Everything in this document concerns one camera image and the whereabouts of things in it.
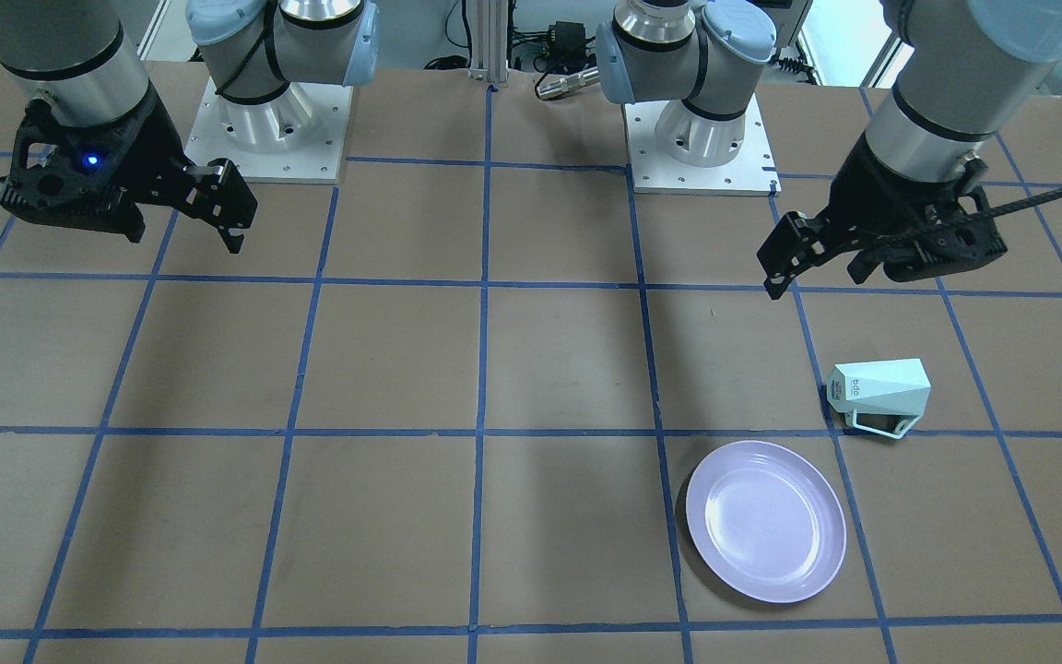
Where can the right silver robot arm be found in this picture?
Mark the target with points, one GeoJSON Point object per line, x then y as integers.
{"type": "Point", "coordinates": [76, 54]}

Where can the mint green faceted cup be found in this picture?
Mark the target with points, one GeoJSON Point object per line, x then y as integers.
{"type": "Point", "coordinates": [884, 397]}

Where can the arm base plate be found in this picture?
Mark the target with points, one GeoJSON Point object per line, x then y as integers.
{"type": "Point", "coordinates": [675, 152]}
{"type": "Point", "coordinates": [296, 139]}

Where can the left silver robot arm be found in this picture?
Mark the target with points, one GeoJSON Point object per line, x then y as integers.
{"type": "Point", "coordinates": [973, 64]}

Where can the aluminium frame post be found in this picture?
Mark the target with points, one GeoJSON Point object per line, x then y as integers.
{"type": "Point", "coordinates": [490, 25]}

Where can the lilac plate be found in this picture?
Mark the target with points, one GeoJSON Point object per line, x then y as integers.
{"type": "Point", "coordinates": [766, 521]}

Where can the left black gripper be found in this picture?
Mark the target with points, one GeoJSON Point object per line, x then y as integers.
{"type": "Point", "coordinates": [874, 195]}

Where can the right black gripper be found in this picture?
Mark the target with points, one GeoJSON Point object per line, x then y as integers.
{"type": "Point", "coordinates": [151, 150]}

